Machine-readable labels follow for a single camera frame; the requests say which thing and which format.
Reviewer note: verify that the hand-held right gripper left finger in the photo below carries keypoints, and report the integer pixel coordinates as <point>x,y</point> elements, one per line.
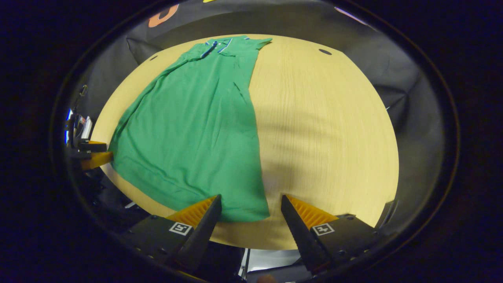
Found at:
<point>200,236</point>

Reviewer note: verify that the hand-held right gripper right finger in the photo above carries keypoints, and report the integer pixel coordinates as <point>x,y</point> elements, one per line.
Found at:
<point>300,236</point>

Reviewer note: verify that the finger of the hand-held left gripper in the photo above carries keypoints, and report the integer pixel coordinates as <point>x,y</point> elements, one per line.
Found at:
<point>98,160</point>
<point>94,147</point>

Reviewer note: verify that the green T-shirt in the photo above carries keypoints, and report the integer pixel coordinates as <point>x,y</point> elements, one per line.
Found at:
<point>196,129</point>

